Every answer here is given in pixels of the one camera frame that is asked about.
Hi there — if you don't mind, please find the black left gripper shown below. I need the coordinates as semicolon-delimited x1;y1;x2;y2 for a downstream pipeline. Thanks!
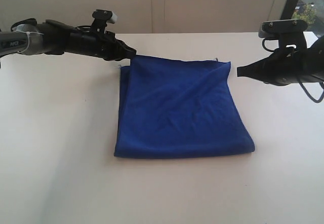
65;30;137;61

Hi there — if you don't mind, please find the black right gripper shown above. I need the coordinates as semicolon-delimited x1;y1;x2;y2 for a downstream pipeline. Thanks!
236;48;319;86

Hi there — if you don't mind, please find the blue microfiber towel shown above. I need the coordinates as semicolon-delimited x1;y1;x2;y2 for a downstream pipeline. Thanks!
114;56;255;159

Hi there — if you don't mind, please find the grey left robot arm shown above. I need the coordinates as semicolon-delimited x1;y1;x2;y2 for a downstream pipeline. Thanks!
1;18;137;61

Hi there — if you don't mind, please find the green tree outside window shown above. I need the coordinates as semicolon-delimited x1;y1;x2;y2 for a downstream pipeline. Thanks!
292;3;316;27

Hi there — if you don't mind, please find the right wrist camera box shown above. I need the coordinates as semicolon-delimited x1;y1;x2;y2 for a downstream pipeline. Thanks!
258;19;308;53

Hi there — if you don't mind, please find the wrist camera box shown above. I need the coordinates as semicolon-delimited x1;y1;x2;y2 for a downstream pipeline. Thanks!
258;19;308;53
90;9;117;33

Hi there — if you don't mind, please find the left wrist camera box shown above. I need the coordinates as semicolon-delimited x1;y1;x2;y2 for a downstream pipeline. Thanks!
90;9;117;33

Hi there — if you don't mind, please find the black right camera cable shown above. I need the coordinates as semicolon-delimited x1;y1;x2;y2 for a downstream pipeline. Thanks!
262;38;324;104

